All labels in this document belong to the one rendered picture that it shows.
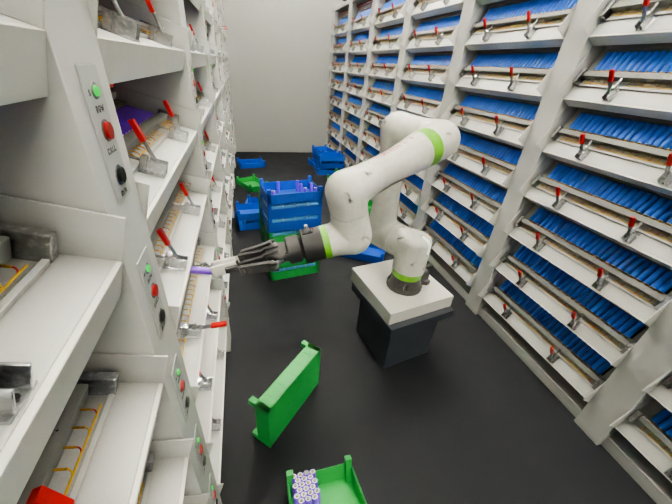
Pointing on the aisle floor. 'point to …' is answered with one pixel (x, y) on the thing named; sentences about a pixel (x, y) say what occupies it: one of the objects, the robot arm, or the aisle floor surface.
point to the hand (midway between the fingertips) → (225, 266)
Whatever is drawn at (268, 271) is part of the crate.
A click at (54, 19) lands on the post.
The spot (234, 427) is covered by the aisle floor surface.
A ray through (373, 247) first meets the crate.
